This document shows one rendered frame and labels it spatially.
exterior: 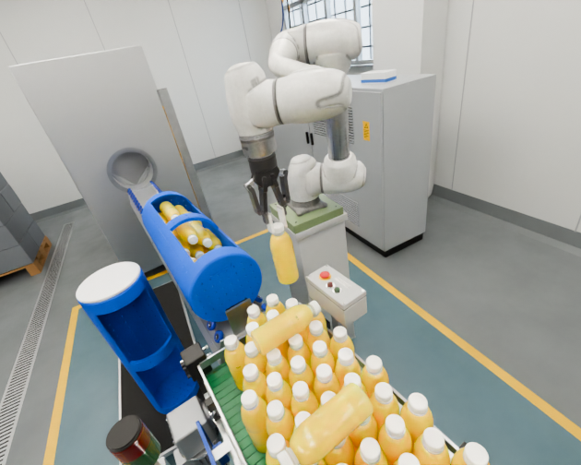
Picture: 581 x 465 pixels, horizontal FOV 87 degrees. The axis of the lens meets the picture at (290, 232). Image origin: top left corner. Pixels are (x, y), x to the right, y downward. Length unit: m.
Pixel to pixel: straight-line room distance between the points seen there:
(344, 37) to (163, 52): 5.14
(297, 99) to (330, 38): 0.55
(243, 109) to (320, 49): 0.56
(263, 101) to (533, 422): 1.99
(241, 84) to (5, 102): 5.70
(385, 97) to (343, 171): 1.02
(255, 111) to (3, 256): 4.22
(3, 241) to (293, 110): 4.20
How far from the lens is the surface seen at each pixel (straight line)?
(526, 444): 2.13
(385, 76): 2.60
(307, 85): 0.73
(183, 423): 1.19
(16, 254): 4.70
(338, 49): 1.25
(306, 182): 1.55
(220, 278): 1.13
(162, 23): 6.25
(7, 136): 6.40
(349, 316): 1.05
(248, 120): 0.77
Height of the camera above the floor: 1.81
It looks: 31 degrees down
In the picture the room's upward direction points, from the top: 11 degrees counter-clockwise
